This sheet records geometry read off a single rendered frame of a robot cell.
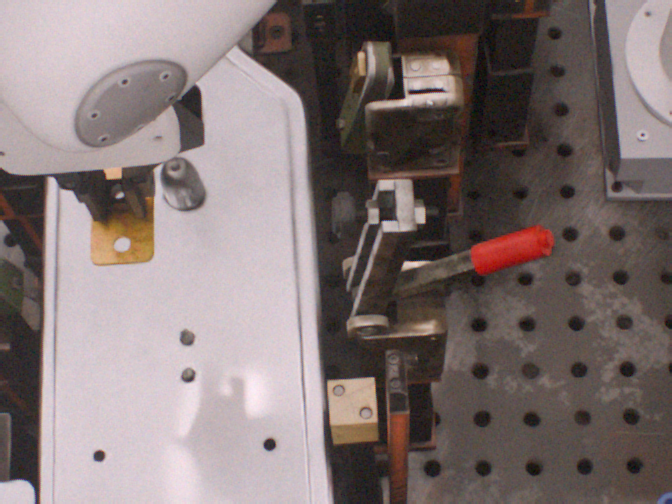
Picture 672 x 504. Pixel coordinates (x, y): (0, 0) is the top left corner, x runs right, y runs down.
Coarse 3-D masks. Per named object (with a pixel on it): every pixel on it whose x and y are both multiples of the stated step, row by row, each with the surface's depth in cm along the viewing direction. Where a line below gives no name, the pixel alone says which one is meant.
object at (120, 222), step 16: (112, 176) 75; (112, 192) 73; (112, 208) 73; (128, 208) 73; (96, 224) 73; (112, 224) 73; (128, 224) 73; (144, 224) 73; (96, 240) 73; (112, 240) 73; (128, 240) 73; (144, 240) 73; (96, 256) 72; (112, 256) 72; (128, 256) 72; (144, 256) 72
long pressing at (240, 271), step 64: (256, 64) 106; (256, 128) 104; (64, 192) 102; (256, 192) 102; (64, 256) 100; (192, 256) 100; (256, 256) 99; (64, 320) 98; (128, 320) 98; (192, 320) 98; (256, 320) 97; (320, 320) 97; (64, 384) 96; (128, 384) 96; (192, 384) 96; (256, 384) 95; (320, 384) 95; (64, 448) 94; (128, 448) 94; (192, 448) 94; (256, 448) 93; (320, 448) 93
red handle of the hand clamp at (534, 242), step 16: (496, 240) 85; (512, 240) 84; (528, 240) 83; (544, 240) 83; (448, 256) 87; (464, 256) 86; (480, 256) 85; (496, 256) 84; (512, 256) 84; (528, 256) 83; (544, 256) 83; (400, 272) 89; (416, 272) 88; (432, 272) 87; (448, 272) 87; (464, 272) 86; (480, 272) 85; (400, 288) 89; (416, 288) 88
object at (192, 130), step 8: (176, 104) 65; (176, 112) 65; (184, 112) 65; (184, 120) 65; (192, 120) 66; (200, 120) 67; (184, 128) 65; (192, 128) 66; (200, 128) 67; (184, 136) 66; (192, 136) 66; (200, 136) 67; (184, 144) 67; (192, 144) 67; (200, 144) 67
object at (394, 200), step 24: (384, 192) 78; (408, 192) 77; (336, 216) 77; (360, 216) 78; (384, 216) 78; (408, 216) 77; (432, 216) 78; (360, 240) 85; (384, 240) 77; (408, 240) 78; (360, 264) 88; (384, 264) 81; (360, 288) 86; (384, 288) 85; (360, 312) 89; (384, 312) 89
